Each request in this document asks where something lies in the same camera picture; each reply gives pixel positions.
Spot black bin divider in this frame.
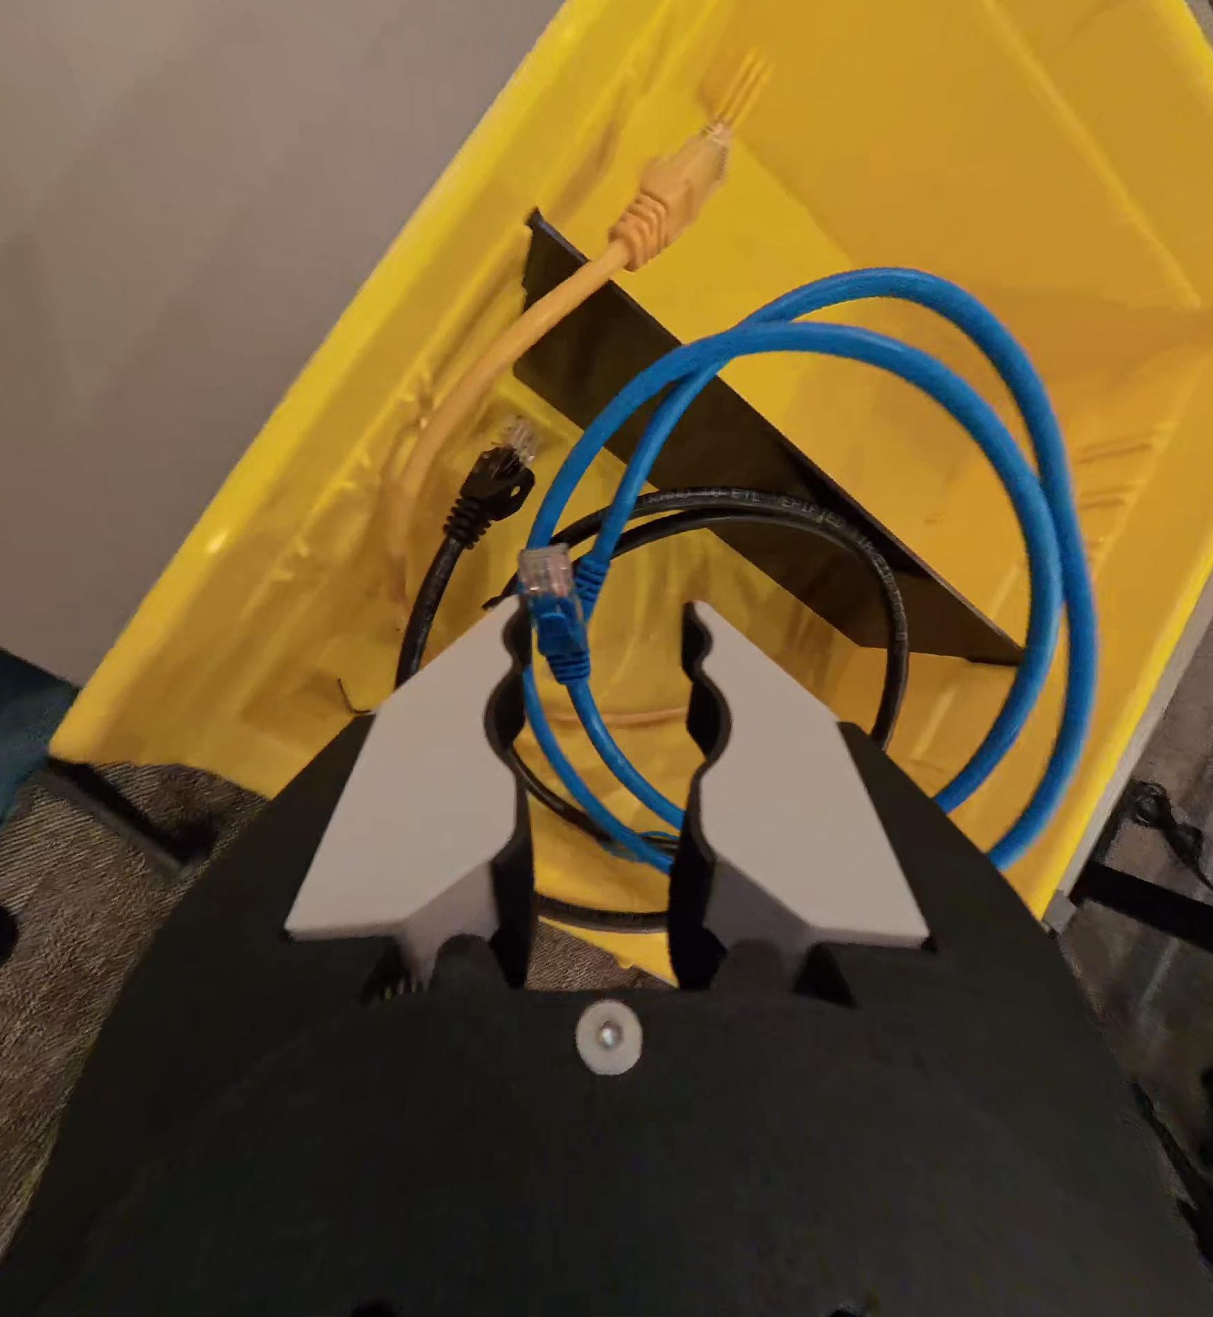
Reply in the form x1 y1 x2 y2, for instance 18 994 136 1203
512 209 1026 666

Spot black ethernet cable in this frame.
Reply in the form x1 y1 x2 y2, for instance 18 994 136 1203
396 418 912 933

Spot blue ethernet cable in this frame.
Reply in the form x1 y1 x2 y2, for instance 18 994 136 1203
516 268 1097 876

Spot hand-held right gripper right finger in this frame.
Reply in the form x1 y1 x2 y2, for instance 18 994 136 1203
672 601 934 991

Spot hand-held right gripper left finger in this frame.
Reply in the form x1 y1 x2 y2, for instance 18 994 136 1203
286 597 538 981

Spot yellow ethernet cable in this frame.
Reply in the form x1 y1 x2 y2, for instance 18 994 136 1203
390 118 739 577

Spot large yellow bin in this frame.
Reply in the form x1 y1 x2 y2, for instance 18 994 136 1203
50 0 1213 985

